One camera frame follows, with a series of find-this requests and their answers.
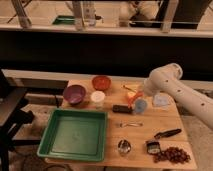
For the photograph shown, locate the silver fork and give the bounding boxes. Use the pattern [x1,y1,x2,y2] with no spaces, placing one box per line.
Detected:
[116,123,143,128]

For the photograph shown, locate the small metal cup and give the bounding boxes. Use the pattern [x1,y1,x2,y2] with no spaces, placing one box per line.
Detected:
[118,139,131,156]

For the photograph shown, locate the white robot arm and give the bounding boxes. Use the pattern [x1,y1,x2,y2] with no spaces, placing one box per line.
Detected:
[138,63,213,130]

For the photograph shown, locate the clear plastic container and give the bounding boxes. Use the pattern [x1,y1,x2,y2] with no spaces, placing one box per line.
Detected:
[152,94,170,107]

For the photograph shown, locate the brown bead cluster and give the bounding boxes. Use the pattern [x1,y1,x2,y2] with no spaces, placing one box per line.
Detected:
[153,147,191,164]

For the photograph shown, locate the wooden table board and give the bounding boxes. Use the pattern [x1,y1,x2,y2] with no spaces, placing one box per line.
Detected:
[46,81,197,171]

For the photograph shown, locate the white plastic cup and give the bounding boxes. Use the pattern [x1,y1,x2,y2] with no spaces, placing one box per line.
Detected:
[90,91,105,108]

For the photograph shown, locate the green plastic tray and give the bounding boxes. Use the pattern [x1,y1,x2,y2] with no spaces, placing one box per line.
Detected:
[37,108,108,162]

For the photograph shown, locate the purple bowl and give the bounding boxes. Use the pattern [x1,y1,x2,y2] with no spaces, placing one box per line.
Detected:
[63,84,86,105]

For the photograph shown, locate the black rectangular block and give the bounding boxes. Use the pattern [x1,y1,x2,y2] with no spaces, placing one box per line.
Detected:
[112,105,133,114]

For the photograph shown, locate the black handled peeler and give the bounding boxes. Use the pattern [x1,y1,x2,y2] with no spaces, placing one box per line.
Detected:
[154,129,182,139]

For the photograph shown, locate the small black metal tin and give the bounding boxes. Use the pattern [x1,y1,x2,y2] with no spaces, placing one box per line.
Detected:
[146,141,161,155]

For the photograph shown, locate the red bowl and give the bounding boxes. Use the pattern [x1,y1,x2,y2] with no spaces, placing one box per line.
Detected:
[92,75,111,91]

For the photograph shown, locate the black chair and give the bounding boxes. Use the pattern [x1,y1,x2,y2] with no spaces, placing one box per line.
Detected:
[0,70,38,171]

